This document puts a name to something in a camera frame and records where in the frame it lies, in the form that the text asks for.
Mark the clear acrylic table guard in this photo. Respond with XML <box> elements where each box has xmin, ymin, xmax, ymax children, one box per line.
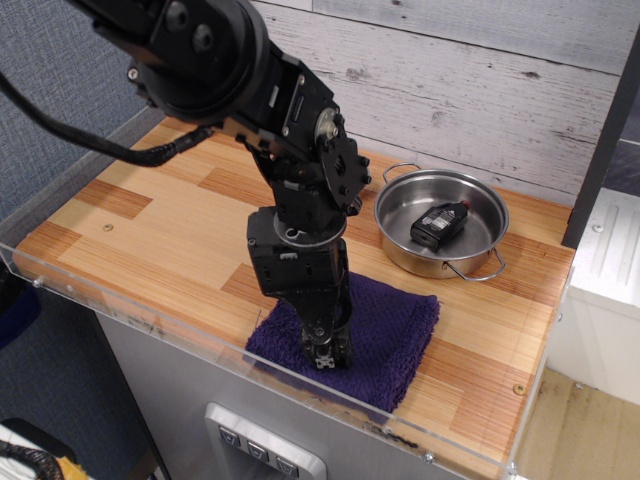
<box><xmin>7</xmin><ymin>135</ymin><xmax>573</xmax><ymax>479</ymax></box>

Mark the dark grey right post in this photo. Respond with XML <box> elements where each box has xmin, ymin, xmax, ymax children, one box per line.
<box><xmin>561</xmin><ymin>31</ymin><xmax>639</xmax><ymax>249</ymax></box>

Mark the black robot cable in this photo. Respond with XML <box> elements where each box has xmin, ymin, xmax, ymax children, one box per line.
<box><xmin>0</xmin><ymin>72</ymin><xmax>214</xmax><ymax>169</ymax></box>

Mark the purple towel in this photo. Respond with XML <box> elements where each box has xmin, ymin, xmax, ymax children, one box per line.
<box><xmin>246</xmin><ymin>273</ymin><xmax>440</xmax><ymax>413</ymax></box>

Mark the small black bottle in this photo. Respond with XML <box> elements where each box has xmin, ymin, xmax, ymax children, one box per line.
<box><xmin>410</xmin><ymin>201</ymin><xmax>471</xmax><ymax>252</ymax></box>

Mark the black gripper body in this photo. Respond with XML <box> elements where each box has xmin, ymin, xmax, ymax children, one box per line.
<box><xmin>247</xmin><ymin>207</ymin><xmax>352</xmax><ymax>345</ymax></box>

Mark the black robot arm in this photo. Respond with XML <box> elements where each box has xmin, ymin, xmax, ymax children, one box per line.
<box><xmin>78</xmin><ymin>1</ymin><xmax>371</xmax><ymax>369</ymax></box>

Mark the white aluminium box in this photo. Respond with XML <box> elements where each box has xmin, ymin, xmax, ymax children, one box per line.
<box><xmin>547</xmin><ymin>188</ymin><xmax>639</xmax><ymax>404</ymax></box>

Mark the silver cabinet with dispenser panel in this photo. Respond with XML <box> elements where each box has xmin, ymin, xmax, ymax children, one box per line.
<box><xmin>99</xmin><ymin>315</ymin><xmax>515</xmax><ymax>479</ymax></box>

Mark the blue object at left edge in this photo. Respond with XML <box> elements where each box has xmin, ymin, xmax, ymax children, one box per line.
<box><xmin>1</xmin><ymin>286</ymin><xmax>41</xmax><ymax>348</ymax></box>

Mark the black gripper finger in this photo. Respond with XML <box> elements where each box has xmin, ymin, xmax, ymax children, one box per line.
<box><xmin>302</xmin><ymin>340</ymin><xmax>335</xmax><ymax>370</ymax></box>
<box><xmin>333</xmin><ymin>329</ymin><xmax>354</xmax><ymax>369</ymax></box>

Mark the metal pot with handles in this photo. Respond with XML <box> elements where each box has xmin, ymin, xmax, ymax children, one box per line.
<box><xmin>374</xmin><ymin>162</ymin><xmax>509</xmax><ymax>282</ymax></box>

